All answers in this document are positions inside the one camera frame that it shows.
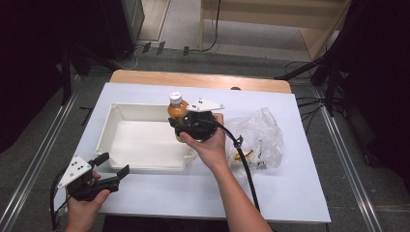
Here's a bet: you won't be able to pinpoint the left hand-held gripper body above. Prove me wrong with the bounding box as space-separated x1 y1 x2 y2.
57 155 121 203

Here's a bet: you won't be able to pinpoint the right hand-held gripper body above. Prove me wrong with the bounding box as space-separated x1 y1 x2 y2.
173 98 225 143

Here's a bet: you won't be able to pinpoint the orange drink bottle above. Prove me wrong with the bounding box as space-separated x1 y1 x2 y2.
167 91 190 124

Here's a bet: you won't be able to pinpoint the white plastic tray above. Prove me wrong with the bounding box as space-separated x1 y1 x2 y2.
95 101 197 172

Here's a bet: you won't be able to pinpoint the clear plastic bag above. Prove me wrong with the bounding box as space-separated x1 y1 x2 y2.
224 106 286 174

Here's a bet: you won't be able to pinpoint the person's right hand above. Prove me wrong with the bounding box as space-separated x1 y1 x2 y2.
179 112 228 174

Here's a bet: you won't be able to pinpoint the person's left hand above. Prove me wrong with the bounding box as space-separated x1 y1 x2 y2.
66 170 111 228

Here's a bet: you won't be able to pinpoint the white board sheet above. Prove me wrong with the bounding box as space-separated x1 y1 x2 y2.
52 82 333 224

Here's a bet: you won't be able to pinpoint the wooden board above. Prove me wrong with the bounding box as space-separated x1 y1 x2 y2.
109 69 293 95

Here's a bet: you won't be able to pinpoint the black cabinet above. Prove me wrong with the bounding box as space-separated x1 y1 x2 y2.
100 0 145 63

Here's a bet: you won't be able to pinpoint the light wooden shelf unit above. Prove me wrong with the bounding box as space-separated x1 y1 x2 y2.
199 0 352 61

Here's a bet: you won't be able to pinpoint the black tripod stand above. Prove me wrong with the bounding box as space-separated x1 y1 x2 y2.
274 52 343 118

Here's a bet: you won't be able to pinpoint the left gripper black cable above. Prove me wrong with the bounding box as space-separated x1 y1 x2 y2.
48 166 71 232

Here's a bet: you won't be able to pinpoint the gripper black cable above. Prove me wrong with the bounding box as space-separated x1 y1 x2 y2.
197 118 261 214
48 166 71 232

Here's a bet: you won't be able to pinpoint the metal floor rail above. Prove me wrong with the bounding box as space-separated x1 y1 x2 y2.
313 86 385 232
0 73 82 232

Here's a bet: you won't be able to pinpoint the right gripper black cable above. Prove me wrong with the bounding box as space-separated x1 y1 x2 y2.
197 118 261 214

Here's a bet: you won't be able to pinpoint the white floor cable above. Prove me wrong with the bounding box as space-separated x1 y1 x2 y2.
119 44 147 72

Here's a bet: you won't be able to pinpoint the black hanging cable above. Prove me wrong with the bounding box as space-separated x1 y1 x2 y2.
188 0 222 53

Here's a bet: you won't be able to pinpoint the black floor cables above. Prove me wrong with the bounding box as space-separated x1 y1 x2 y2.
284 60 327 136

